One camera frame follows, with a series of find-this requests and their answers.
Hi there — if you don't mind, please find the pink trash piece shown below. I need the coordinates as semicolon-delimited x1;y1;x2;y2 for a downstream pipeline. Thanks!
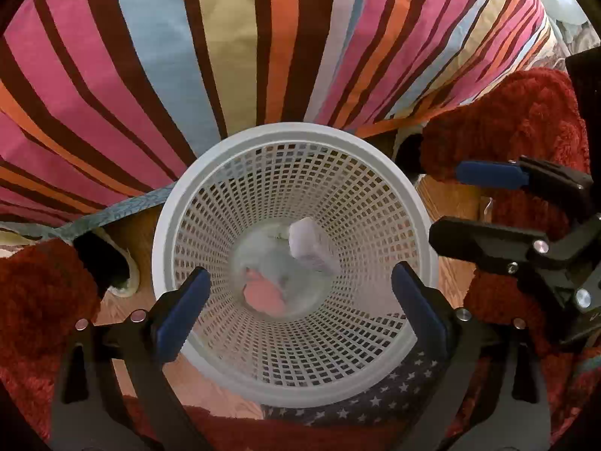
242;269;285;316

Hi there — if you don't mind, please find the red fuzzy sleeve right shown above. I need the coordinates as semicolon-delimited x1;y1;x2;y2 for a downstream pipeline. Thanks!
420;67;601;442

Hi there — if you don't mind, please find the striped colourful bedspread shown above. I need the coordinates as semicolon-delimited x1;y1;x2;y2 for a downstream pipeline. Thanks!
1;0;556;228

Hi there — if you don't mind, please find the white mesh trash basket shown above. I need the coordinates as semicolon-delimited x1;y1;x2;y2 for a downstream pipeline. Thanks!
152;123;438;408

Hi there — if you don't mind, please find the navy star-pattern slipper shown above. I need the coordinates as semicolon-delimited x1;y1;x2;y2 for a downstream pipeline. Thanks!
261;344;448;427

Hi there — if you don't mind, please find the white paper trash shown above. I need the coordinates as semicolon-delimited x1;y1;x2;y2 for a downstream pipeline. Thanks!
230;217;341;319

